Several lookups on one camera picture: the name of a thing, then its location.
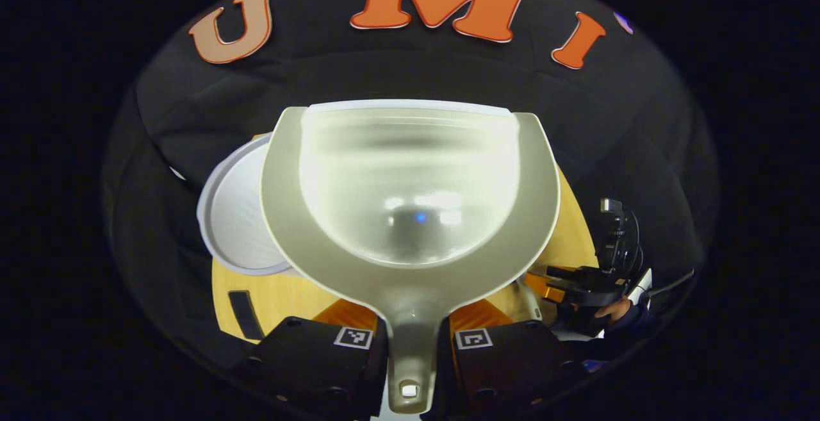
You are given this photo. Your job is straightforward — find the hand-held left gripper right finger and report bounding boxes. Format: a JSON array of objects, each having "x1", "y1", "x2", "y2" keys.
[{"x1": 436, "y1": 298, "x2": 578, "y2": 418}]

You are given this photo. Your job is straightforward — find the white ribbed garbage bin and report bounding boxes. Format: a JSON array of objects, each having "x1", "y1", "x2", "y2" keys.
[{"x1": 196, "y1": 133, "x2": 303, "y2": 277}]

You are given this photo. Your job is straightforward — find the black cable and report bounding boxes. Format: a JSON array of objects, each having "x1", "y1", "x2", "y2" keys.
[{"x1": 641, "y1": 269, "x2": 696, "y2": 299}]

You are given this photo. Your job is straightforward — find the grey dustpan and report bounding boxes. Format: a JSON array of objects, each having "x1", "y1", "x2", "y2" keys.
[{"x1": 259, "y1": 99, "x2": 562, "y2": 415}]

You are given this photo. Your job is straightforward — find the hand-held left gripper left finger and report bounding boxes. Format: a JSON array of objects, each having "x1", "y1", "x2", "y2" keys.
[{"x1": 238, "y1": 298, "x2": 389, "y2": 420}]

